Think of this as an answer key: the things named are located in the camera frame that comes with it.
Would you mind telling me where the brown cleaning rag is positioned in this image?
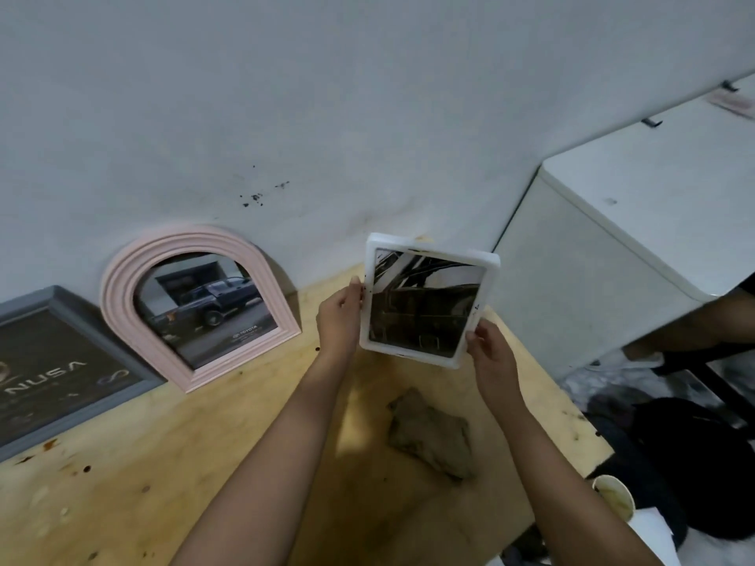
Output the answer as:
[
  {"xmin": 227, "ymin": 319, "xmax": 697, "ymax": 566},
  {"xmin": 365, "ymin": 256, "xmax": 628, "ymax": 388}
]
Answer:
[{"xmin": 386, "ymin": 388, "xmax": 478, "ymax": 481}]

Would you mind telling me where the black stool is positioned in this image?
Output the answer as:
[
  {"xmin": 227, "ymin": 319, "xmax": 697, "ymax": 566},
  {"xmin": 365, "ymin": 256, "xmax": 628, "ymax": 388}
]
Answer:
[{"xmin": 649, "ymin": 346, "xmax": 755, "ymax": 432}]

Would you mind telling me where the white rectangular picture frame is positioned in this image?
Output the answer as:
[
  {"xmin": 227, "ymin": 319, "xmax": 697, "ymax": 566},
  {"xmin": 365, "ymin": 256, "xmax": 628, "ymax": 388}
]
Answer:
[{"xmin": 359, "ymin": 232, "xmax": 501, "ymax": 371}]

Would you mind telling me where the person's right forearm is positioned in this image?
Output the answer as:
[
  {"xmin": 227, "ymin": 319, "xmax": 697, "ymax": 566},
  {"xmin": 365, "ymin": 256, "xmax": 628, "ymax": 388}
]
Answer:
[{"xmin": 484, "ymin": 395, "xmax": 666, "ymax": 566}]

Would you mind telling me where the black bag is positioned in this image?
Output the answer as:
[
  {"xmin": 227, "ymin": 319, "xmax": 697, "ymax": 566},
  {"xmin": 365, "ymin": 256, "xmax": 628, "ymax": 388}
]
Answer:
[{"xmin": 589, "ymin": 397, "xmax": 755, "ymax": 550}]

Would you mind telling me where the pink arched picture frame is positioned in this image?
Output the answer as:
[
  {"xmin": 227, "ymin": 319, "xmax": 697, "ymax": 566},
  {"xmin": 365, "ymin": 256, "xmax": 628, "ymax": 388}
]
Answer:
[{"xmin": 99, "ymin": 225, "xmax": 302, "ymax": 394}]

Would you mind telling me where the white chest freezer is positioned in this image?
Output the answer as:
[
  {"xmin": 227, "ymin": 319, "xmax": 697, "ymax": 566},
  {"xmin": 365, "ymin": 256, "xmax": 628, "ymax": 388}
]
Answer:
[{"xmin": 489, "ymin": 73, "xmax": 755, "ymax": 379}]

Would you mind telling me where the grey rectangular picture frame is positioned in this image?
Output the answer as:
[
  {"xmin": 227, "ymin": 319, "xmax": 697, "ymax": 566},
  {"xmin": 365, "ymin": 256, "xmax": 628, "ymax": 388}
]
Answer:
[{"xmin": 0, "ymin": 285, "xmax": 166, "ymax": 464}]

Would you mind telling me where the person's left forearm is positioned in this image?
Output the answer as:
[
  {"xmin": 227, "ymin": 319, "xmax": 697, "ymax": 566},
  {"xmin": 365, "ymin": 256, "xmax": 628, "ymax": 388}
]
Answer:
[{"xmin": 170, "ymin": 352, "xmax": 356, "ymax": 566}]

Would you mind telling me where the person's right hand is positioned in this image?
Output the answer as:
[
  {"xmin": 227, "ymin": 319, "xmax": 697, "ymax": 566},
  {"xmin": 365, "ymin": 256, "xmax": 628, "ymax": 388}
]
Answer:
[{"xmin": 465, "ymin": 317, "xmax": 534, "ymax": 412}]

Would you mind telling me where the person's left hand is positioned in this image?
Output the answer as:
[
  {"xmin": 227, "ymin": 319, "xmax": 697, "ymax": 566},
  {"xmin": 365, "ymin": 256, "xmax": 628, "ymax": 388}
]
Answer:
[{"xmin": 316, "ymin": 276, "xmax": 367, "ymax": 364}]

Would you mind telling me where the white paper sheet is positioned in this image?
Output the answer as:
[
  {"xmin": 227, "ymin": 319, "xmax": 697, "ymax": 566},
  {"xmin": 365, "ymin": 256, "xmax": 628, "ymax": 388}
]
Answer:
[{"xmin": 630, "ymin": 506, "xmax": 677, "ymax": 566}]

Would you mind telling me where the pink flat item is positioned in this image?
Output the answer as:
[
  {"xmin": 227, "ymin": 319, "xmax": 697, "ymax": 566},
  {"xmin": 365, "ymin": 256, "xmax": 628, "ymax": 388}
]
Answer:
[{"xmin": 707, "ymin": 90, "xmax": 755, "ymax": 119}]

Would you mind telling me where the white paper cup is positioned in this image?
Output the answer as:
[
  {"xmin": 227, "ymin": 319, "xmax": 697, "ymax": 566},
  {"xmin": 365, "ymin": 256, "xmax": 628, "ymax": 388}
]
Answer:
[{"xmin": 591, "ymin": 474, "xmax": 637, "ymax": 523}]

